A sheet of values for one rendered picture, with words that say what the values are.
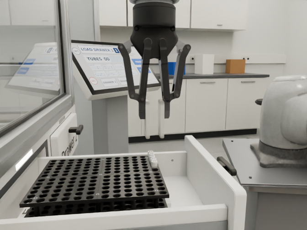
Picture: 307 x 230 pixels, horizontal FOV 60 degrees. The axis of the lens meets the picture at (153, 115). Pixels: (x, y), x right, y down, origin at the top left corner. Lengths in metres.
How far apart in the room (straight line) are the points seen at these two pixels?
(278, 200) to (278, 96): 0.32
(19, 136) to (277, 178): 0.68
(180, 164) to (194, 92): 3.06
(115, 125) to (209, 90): 2.48
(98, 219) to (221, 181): 0.19
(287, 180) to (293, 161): 0.10
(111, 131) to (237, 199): 1.08
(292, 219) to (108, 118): 0.91
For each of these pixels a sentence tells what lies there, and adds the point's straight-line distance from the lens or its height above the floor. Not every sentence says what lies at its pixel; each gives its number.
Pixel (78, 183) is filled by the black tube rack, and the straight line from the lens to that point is 0.48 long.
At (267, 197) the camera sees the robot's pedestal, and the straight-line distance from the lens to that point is 0.94.
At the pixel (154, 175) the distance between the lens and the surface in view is 0.50.
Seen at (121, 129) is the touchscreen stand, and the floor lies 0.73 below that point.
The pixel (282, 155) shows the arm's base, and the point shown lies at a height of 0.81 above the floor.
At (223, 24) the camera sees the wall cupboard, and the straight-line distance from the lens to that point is 4.22.
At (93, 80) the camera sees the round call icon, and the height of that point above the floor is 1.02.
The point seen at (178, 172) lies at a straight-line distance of 0.65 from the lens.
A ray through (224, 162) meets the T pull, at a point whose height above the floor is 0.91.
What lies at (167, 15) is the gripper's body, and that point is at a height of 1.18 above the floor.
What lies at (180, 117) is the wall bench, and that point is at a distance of 3.66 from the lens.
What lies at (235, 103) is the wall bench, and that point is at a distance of 3.97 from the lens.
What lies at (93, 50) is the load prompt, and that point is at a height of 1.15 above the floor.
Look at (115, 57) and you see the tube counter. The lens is 1.43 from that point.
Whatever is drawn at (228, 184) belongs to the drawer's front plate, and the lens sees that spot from 0.42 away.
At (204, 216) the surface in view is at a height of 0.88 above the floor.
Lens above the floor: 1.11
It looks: 12 degrees down
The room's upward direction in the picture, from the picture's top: straight up
